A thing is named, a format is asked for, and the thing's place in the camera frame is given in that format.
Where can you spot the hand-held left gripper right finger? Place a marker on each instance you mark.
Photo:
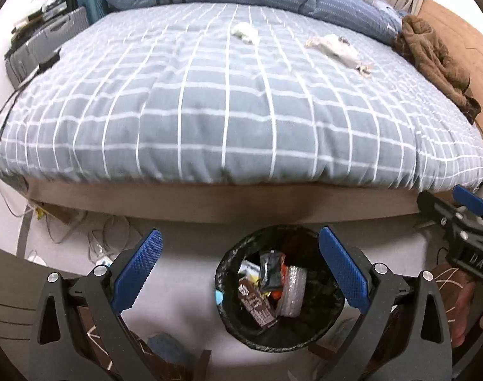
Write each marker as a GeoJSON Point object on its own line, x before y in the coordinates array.
{"type": "Point", "coordinates": [342, 270]}

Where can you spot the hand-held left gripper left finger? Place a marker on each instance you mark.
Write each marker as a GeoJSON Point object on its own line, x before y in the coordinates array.
{"type": "Point", "coordinates": [140, 270]}

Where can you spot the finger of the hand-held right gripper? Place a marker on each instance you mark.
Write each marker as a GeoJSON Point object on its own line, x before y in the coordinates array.
{"type": "Point", "coordinates": [469, 200]}
{"type": "Point", "coordinates": [440, 214]}

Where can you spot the clear red-printed plastic bag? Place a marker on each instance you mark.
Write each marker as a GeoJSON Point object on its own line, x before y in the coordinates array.
{"type": "Point", "coordinates": [291, 291]}

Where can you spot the red plastic bag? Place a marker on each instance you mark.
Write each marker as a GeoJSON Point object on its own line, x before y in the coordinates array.
{"type": "Point", "coordinates": [276, 295]}

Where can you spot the black printed packet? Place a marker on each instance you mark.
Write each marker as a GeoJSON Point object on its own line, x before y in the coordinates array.
{"type": "Point", "coordinates": [271, 270]}

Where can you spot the black trash bin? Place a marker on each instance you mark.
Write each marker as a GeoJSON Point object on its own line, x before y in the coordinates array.
{"type": "Point", "coordinates": [231, 256]}

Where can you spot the brown snack wrapper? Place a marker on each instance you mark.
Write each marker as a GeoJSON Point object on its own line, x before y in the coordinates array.
{"type": "Point", "coordinates": [257, 305]}

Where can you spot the person's right hand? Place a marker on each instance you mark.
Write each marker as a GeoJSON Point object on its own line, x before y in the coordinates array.
{"type": "Point", "coordinates": [465, 313]}

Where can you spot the white yellow wrapper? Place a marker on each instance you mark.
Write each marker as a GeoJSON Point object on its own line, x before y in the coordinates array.
{"type": "Point", "coordinates": [250, 272]}

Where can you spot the cardboard box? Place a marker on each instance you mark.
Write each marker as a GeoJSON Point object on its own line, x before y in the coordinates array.
{"type": "Point", "coordinates": [62, 214]}

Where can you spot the grey checked bed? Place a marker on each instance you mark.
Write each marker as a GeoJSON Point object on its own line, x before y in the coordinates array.
{"type": "Point", "coordinates": [185, 127]}

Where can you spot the brown fleece jacket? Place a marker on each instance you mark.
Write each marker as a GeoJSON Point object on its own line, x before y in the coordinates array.
{"type": "Point", "coordinates": [428, 47]}

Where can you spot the black power adapter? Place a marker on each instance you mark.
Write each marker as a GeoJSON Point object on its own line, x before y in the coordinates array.
{"type": "Point", "coordinates": [50, 61]}

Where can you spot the grey storage box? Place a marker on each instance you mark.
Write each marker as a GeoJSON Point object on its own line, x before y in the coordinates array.
{"type": "Point", "coordinates": [43, 43]}

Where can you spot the white crumpled tissue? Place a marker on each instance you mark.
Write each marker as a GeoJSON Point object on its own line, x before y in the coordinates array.
{"type": "Point", "coordinates": [244, 31]}

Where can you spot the teal suitcase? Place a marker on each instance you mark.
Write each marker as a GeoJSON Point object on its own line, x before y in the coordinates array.
{"type": "Point", "coordinates": [91, 6]}

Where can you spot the assorted clutter pile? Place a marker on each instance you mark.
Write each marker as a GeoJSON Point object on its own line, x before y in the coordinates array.
{"type": "Point", "coordinates": [54, 4]}

